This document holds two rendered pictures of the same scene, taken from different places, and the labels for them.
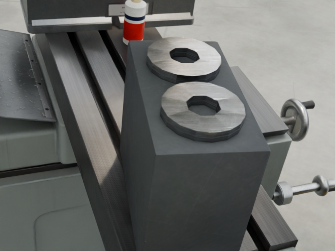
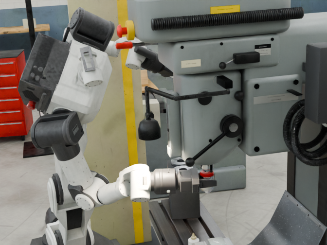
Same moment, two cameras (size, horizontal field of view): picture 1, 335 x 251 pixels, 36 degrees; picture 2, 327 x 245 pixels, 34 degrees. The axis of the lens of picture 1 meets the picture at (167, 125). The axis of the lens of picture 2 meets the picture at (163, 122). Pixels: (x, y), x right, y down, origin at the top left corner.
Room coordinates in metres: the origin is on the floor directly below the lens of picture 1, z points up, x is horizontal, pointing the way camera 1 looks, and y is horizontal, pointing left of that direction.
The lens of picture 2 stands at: (2.57, 0.40, 1.96)
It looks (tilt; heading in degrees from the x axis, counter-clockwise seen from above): 17 degrees down; 193
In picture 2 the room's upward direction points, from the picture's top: 3 degrees counter-clockwise
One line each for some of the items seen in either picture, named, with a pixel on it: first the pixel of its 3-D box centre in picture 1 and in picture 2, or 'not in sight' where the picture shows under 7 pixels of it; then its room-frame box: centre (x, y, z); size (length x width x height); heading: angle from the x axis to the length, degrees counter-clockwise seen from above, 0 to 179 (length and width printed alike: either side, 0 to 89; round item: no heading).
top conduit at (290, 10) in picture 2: not in sight; (228, 18); (1.03, 0.24, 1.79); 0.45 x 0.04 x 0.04; 115
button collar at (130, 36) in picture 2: not in sight; (129, 30); (1.01, -0.06, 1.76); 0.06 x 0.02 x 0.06; 25
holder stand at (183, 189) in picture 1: (181, 145); (182, 186); (0.50, -0.02, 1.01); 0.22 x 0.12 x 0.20; 15
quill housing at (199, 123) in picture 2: not in sight; (206, 113); (0.92, 0.15, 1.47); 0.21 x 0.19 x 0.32; 25
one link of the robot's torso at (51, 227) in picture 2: not in sight; (69, 236); (0.42, -0.61, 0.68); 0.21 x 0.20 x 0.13; 36
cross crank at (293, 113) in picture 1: (282, 121); not in sight; (1.13, -0.30, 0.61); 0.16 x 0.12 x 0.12; 115
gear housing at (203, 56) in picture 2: not in sight; (216, 48); (0.90, 0.19, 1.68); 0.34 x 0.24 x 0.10; 115
